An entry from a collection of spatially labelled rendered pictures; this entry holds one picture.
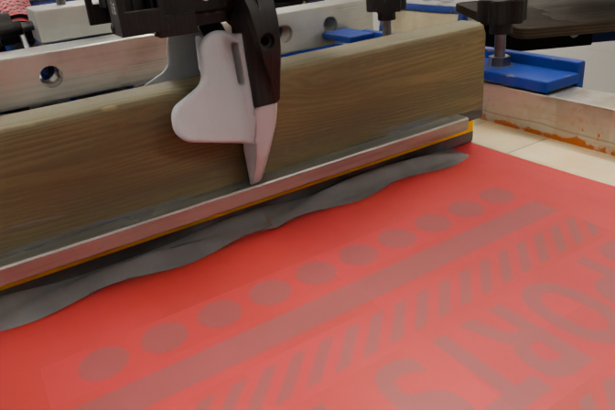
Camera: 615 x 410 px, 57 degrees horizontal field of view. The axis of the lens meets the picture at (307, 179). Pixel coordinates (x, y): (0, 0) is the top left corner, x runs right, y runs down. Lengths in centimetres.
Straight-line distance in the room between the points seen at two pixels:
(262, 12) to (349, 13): 47
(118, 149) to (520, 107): 34
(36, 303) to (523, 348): 25
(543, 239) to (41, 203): 28
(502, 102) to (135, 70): 38
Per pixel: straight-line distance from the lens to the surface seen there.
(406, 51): 41
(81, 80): 63
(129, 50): 64
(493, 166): 45
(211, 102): 31
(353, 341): 27
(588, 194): 42
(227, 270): 33
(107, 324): 31
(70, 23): 68
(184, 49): 36
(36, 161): 31
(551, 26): 106
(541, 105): 51
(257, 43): 30
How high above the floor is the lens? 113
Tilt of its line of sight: 24 degrees down
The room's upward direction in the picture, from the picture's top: 5 degrees counter-clockwise
